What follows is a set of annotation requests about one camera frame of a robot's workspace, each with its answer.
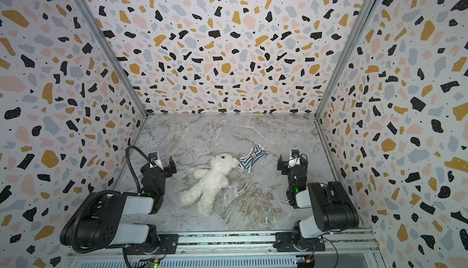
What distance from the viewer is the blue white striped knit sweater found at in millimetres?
970

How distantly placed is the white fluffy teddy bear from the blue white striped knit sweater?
0.04 m

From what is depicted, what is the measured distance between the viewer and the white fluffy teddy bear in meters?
0.79
